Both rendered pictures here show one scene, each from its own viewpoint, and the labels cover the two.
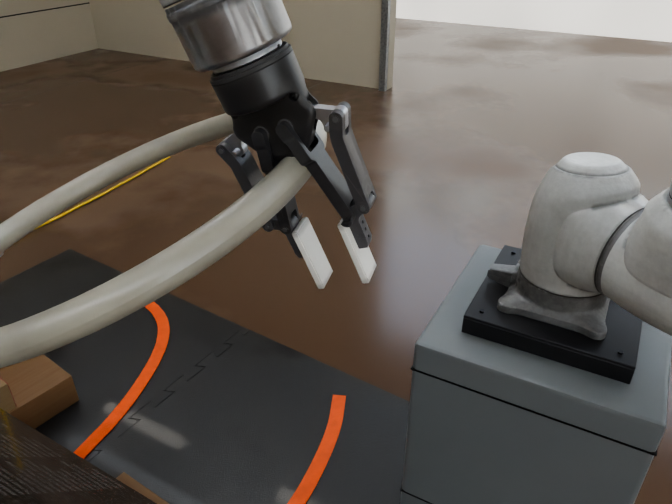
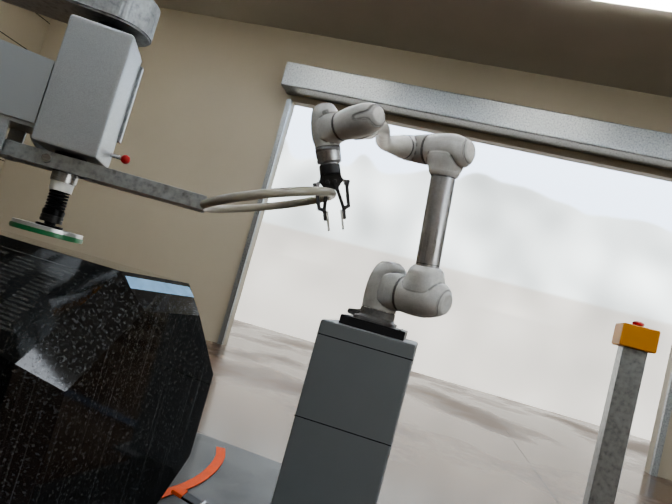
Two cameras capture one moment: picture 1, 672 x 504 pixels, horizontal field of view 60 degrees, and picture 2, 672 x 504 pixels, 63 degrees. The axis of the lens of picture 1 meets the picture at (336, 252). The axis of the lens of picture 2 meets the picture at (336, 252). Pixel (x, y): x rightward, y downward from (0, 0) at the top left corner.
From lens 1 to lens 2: 1.56 m
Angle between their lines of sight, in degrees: 39
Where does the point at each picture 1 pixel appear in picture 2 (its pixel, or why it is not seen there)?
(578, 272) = (386, 295)
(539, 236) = (372, 285)
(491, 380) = (352, 333)
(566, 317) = (380, 319)
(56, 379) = not seen: hidden behind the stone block
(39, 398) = not seen: hidden behind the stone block
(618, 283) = (400, 293)
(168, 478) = not seen: hidden behind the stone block
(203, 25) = (328, 151)
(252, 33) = (337, 156)
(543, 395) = (372, 338)
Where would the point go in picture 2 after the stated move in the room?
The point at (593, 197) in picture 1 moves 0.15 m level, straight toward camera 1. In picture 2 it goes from (392, 269) to (391, 265)
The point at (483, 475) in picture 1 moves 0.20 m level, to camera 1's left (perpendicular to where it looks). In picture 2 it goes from (341, 391) to (294, 381)
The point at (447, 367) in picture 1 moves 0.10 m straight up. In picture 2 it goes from (334, 329) to (340, 305)
